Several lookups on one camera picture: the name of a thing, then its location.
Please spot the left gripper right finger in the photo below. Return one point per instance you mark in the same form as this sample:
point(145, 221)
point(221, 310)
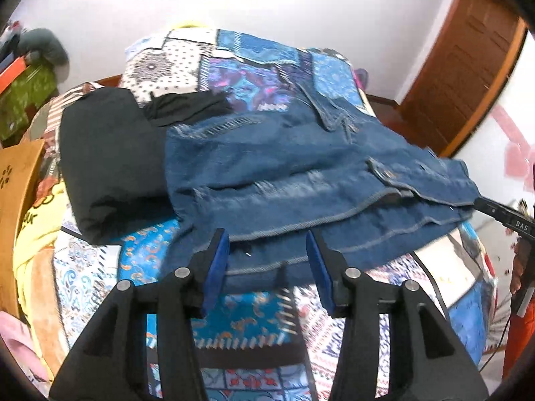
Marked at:
point(427, 359)

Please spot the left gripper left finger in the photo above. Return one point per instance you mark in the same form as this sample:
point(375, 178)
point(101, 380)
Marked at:
point(110, 360)

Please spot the blue denim jacket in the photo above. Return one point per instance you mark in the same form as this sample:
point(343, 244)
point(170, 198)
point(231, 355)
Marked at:
point(300, 151)

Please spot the person's right hand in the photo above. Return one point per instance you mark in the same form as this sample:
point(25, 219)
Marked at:
point(521, 255)

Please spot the yellow printed cloth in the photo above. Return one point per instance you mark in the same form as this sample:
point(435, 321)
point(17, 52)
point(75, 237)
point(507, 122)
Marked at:
point(40, 227)

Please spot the blue patchwork bedspread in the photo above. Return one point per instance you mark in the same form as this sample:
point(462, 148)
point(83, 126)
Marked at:
point(261, 345)

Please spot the wooden door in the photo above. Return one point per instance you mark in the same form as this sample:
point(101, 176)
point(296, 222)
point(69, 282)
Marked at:
point(463, 74)

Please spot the black folded garment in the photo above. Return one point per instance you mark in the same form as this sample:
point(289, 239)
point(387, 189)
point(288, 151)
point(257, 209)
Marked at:
point(112, 157)

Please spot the grey purple backpack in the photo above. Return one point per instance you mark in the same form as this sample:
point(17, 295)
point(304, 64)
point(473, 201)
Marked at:
point(361, 77)

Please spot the orange box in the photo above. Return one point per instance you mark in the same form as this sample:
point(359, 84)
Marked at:
point(11, 72)

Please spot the grey plush cushion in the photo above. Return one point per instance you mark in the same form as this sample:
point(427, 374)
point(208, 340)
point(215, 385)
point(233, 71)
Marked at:
point(42, 43)

